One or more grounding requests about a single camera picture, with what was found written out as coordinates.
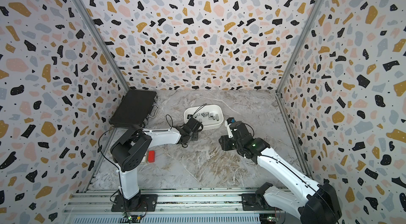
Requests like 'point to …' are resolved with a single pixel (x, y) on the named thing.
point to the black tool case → (134, 109)
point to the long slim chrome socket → (217, 117)
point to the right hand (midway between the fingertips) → (222, 140)
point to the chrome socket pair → (211, 116)
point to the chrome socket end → (204, 114)
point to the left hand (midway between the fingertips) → (195, 132)
